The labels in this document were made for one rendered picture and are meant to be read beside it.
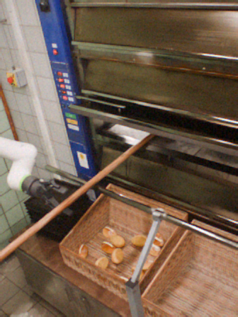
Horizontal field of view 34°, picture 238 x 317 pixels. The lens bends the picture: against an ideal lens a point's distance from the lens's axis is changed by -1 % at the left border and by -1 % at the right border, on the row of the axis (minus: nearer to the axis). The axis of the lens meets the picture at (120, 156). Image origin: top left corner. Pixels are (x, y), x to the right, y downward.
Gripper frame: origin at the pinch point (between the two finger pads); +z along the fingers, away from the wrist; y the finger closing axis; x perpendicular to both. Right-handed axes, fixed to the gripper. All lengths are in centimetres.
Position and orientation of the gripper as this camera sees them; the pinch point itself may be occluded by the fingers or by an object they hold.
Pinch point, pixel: (66, 202)
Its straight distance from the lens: 172.0
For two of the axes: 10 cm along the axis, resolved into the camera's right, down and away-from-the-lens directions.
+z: 7.6, 2.4, -6.0
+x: -6.3, 4.8, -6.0
